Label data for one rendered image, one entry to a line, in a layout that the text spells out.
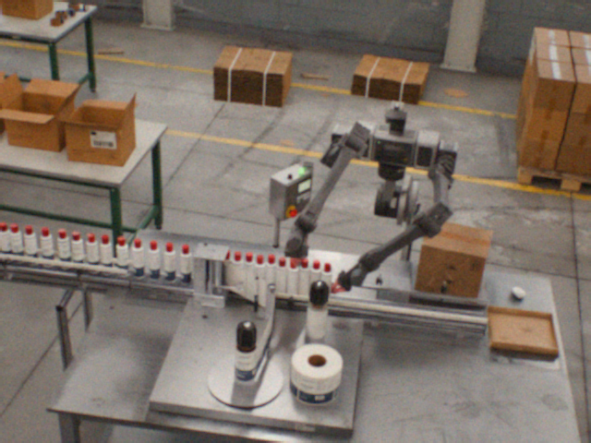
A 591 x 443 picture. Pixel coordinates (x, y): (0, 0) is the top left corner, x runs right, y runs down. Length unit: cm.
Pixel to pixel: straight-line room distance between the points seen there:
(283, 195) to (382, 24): 546
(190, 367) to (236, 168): 336
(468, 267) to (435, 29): 518
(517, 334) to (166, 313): 160
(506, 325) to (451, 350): 34
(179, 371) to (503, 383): 136
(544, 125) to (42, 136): 367
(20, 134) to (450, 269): 276
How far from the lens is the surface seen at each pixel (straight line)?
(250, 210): 626
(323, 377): 340
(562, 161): 699
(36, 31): 732
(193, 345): 374
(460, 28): 891
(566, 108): 680
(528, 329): 414
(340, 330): 385
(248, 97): 782
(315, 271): 391
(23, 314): 542
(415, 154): 407
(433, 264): 409
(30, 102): 569
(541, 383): 388
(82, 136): 523
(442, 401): 368
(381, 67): 828
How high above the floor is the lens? 334
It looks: 33 degrees down
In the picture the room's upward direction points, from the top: 4 degrees clockwise
